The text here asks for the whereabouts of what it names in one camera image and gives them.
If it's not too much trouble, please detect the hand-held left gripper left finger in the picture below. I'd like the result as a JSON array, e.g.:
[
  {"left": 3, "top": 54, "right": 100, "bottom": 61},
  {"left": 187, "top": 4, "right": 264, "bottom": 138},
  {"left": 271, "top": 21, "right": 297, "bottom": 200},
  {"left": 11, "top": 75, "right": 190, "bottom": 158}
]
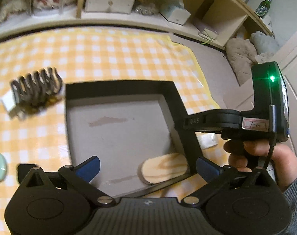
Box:
[{"left": 18, "top": 155, "right": 116, "bottom": 205}]

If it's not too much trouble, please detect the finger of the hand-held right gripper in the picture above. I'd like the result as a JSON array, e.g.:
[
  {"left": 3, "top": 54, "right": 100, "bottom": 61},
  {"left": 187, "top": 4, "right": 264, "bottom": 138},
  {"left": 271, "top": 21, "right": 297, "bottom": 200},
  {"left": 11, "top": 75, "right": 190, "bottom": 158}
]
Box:
[{"left": 177, "top": 116, "right": 191, "bottom": 133}]

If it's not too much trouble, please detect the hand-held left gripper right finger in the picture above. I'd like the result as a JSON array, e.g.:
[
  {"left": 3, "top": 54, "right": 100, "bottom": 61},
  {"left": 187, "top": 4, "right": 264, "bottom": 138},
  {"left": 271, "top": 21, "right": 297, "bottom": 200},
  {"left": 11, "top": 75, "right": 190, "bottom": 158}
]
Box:
[{"left": 181, "top": 157, "right": 279, "bottom": 205}]

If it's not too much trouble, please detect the black box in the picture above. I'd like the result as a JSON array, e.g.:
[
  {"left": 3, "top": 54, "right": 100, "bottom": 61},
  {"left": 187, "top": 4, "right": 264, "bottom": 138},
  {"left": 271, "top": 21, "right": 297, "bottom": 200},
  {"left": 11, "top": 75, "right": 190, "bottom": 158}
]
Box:
[{"left": 65, "top": 80, "right": 205, "bottom": 199}]

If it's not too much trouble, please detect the wooden oval block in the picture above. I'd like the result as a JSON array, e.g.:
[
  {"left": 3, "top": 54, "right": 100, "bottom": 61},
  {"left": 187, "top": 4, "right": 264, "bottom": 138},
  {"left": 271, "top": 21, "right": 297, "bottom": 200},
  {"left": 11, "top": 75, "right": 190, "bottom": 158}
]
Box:
[{"left": 137, "top": 152, "right": 189, "bottom": 184}]

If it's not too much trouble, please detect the black oval device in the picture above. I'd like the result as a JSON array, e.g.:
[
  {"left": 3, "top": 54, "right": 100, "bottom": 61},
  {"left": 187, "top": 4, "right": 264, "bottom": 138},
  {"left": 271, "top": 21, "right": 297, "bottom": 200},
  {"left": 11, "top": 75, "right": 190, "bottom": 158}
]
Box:
[{"left": 17, "top": 164, "right": 38, "bottom": 177}]

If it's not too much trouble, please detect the grey wavy rack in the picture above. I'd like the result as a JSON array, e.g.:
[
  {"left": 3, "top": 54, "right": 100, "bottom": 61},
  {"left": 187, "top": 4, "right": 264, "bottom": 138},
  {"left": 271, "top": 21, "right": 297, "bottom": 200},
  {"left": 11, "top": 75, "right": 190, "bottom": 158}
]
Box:
[{"left": 11, "top": 67, "right": 64, "bottom": 108}]

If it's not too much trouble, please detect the white charger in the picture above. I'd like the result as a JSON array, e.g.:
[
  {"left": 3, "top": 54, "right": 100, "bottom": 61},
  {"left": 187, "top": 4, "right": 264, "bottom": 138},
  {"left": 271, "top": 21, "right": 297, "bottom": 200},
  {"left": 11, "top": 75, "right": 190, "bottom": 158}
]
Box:
[{"left": 0, "top": 89, "right": 26, "bottom": 121}]

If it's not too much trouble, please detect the person's right hand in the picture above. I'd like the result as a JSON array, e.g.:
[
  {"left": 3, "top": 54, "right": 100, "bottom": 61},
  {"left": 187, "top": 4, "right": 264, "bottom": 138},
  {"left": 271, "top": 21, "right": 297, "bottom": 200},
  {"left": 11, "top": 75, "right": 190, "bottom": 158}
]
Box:
[{"left": 223, "top": 139, "right": 297, "bottom": 192}]

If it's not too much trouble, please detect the clear plastic wrapper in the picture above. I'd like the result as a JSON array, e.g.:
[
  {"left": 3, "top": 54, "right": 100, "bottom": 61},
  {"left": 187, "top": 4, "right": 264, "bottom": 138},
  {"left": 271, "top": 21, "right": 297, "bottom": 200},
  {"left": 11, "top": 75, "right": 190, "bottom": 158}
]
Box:
[{"left": 199, "top": 133, "right": 219, "bottom": 149}]

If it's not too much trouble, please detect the beige plush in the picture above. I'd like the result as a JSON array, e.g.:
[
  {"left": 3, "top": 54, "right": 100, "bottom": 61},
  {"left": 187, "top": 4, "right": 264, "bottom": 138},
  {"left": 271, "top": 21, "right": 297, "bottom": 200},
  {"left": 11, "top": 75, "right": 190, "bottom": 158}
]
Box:
[{"left": 225, "top": 38, "right": 260, "bottom": 87}]

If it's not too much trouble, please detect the blue-grey plush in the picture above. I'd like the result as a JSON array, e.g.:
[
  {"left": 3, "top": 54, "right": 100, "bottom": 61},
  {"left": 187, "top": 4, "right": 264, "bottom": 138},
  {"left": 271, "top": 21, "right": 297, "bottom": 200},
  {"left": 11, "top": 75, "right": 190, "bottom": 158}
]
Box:
[{"left": 250, "top": 31, "right": 280, "bottom": 62}]

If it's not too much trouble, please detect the grey quilted mattress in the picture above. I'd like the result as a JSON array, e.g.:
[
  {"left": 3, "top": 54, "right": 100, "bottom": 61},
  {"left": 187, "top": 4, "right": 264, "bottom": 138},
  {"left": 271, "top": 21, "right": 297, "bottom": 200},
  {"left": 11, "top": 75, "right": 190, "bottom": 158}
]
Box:
[{"left": 173, "top": 27, "right": 253, "bottom": 110}]

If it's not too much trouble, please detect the green ribbon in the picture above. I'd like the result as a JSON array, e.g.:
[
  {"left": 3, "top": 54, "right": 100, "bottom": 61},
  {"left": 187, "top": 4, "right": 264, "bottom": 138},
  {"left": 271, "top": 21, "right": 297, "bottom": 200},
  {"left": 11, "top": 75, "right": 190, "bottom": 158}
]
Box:
[{"left": 200, "top": 33, "right": 213, "bottom": 46}]

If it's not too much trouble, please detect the wooden headboard shelf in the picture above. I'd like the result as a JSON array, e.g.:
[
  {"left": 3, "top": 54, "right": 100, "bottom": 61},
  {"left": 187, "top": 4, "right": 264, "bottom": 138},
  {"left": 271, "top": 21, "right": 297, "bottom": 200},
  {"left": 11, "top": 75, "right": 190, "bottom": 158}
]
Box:
[{"left": 0, "top": 0, "right": 274, "bottom": 52}]

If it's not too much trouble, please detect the thin notebook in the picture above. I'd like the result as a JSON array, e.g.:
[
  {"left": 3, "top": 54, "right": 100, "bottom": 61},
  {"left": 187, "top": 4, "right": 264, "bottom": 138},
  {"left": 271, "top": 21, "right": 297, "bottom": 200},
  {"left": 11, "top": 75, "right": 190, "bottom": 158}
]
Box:
[{"left": 193, "top": 17, "right": 220, "bottom": 40}]

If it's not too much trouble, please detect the green beer bottle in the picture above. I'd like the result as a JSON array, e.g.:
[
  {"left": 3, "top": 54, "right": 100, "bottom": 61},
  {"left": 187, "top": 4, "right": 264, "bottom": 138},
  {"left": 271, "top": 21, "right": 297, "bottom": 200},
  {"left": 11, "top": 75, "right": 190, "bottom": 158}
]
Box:
[{"left": 254, "top": 0, "right": 274, "bottom": 20}]

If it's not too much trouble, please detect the yellow checkered mat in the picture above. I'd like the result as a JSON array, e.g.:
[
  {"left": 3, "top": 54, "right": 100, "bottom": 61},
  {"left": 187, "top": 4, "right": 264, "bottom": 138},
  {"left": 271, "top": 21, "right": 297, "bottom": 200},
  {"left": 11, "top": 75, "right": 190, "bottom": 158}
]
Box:
[{"left": 0, "top": 27, "right": 222, "bottom": 235}]

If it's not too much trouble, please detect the beaded scrunchie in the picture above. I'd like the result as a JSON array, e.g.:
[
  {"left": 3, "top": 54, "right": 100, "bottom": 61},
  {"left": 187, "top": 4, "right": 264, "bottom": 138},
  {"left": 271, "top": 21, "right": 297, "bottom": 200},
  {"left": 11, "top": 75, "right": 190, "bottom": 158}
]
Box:
[{"left": 134, "top": 4, "right": 162, "bottom": 15}]

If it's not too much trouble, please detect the white drawer box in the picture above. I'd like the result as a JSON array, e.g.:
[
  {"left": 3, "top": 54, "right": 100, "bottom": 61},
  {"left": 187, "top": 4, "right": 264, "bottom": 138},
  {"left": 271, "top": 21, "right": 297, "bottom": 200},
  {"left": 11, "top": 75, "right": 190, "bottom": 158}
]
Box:
[{"left": 85, "top": 0, "right": 137, "bottom": 14}]

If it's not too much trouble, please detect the black cable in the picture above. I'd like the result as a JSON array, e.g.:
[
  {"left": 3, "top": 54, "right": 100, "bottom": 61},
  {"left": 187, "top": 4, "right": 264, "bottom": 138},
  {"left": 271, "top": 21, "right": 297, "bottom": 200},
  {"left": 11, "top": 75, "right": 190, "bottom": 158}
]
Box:
[{"left": 260, "top": 105, "right": 277, "bottom": 170}]

